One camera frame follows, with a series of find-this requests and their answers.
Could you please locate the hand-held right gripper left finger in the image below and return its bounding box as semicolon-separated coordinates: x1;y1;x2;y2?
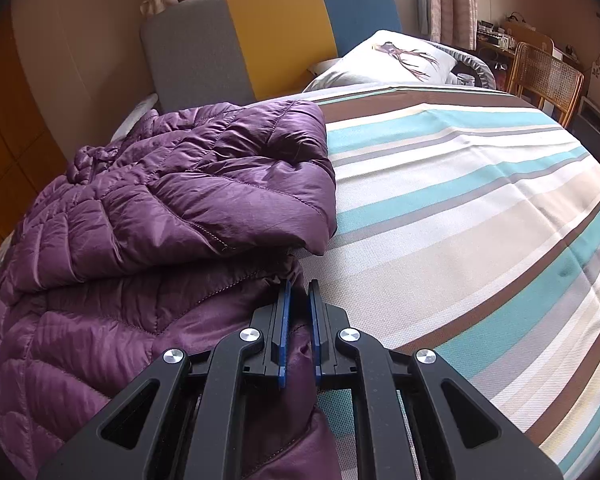
37;279;293;480

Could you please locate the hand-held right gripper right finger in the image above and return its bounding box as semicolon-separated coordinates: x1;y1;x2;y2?
307;279;563;480

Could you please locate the purple down jacket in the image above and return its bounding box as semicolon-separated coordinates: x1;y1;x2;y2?
0;100;343;480

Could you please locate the striped bed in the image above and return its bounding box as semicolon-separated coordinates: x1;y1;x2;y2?
300;82;600;480

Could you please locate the white deer-print pillow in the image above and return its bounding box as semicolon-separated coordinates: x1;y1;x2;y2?
302;30;458;93

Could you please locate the grey yellow blue headboard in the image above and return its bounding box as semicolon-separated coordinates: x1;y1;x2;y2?
140;0;403;113

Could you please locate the grey padded baby nest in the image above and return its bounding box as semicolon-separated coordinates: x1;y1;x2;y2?
432;42;498;92

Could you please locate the wooden wardrobe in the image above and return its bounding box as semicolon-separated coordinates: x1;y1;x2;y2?
0;5;71;271

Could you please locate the rattan chair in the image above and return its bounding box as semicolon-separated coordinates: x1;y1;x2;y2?
507;41;586;128

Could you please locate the white appliance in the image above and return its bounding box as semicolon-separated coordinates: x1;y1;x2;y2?
572;95;600;161

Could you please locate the cluttered wooden desk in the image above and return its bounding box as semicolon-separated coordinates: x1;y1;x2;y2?
475;12;581;68

